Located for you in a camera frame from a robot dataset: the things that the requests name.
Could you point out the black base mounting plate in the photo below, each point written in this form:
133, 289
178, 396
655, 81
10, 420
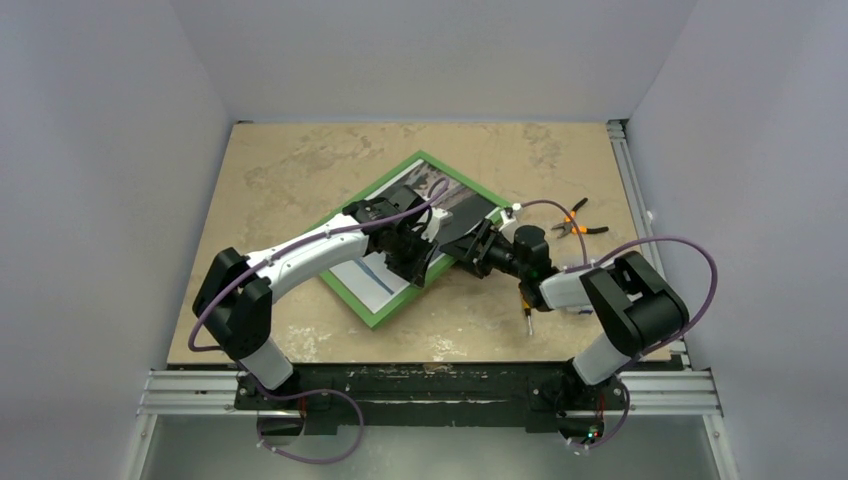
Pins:
538, 397

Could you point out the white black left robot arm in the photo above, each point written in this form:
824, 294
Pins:
237, 295

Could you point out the yellow handled screwdriver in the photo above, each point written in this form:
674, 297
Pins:
528, 315

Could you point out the aluminium front rail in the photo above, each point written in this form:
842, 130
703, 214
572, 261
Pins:
662, 393

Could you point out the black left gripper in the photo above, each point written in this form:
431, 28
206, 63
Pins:
418, 268

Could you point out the orange handled pliers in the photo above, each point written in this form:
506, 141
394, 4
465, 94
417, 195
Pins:
569, 227

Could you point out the clear plastic box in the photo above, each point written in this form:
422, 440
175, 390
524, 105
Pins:
583, 308

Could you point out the green wooden picture frame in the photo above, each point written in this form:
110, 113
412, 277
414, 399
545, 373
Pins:
395, 306

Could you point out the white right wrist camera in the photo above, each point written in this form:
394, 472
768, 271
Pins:
509, 219

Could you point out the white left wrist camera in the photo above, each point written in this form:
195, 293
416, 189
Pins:
436, 220

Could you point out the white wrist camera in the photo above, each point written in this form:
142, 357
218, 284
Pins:
436, 220
509, 219

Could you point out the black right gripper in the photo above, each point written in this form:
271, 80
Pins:
477, 248

